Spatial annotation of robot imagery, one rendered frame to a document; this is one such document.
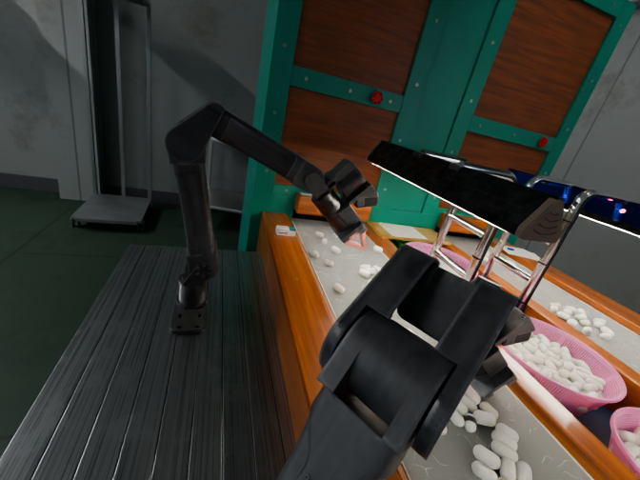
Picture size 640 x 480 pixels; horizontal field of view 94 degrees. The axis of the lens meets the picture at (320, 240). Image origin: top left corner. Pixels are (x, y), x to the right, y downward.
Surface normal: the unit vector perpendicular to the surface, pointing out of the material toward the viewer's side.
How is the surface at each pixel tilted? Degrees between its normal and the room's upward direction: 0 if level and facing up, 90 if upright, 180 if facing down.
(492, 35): 90
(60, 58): 90
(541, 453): 0
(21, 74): 90
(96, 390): 0
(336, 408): 50
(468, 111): 90
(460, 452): 0
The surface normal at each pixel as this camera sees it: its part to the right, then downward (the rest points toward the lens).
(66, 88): 0.28, 0.43
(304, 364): 0.21, -0.90
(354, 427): -0.37, -0.46
